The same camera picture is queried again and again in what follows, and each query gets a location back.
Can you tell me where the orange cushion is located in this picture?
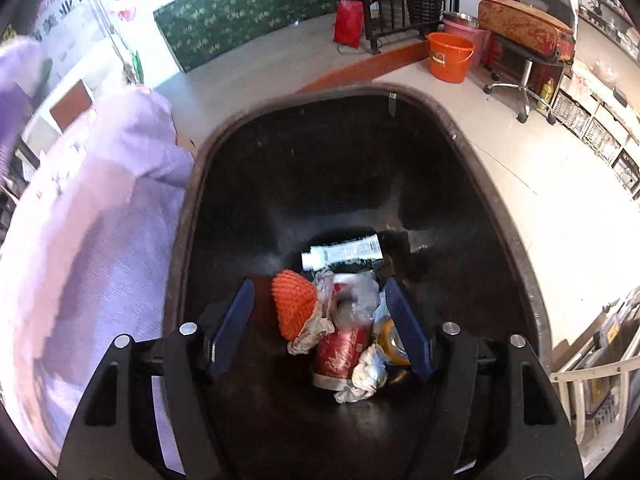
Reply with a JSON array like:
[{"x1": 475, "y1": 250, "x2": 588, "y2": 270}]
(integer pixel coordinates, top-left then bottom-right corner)
[{"x1": 50, "y1": 79, "x2": 93, "y2": 132}]

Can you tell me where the orange plastic bucket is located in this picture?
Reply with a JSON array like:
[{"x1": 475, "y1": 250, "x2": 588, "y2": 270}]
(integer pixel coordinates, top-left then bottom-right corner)
[{"x1": 426, "y1": 32, "x2": 475, "y2": 84}]

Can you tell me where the red patterned stool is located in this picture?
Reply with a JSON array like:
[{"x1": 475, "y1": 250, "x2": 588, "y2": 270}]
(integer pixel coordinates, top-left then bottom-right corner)
[{"x1": 477, "y1": 0, "x2": 576, "y2": 126}]

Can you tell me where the red bag on floor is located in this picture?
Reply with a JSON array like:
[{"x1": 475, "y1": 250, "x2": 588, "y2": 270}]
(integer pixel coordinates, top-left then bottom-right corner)
[{"x1": 333, "y1": 0, "x2": 363, "y2": 49}]

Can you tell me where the orange mesh net trash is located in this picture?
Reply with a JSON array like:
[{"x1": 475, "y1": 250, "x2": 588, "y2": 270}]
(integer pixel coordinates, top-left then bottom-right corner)
[{"x1": 271, "y1": 270, "x2": 317, "y2": 341}]

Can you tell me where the purple floral bed sheet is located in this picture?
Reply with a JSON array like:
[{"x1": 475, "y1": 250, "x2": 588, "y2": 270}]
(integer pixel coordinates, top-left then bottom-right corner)
[{"x1": 1, "y1": 84, "x2": 193, "y2": 471}]

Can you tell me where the red can in bin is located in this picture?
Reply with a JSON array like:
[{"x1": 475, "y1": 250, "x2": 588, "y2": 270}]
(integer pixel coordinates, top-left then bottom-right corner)
[{"x1": 312, "y1": 326, "x2": 370, "y2": 391}]

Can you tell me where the black trash bin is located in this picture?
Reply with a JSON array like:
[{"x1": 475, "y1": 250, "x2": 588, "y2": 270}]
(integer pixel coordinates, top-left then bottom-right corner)
[{"x1": 164, "y1": 84, "x2": 567, "y2": 479}]

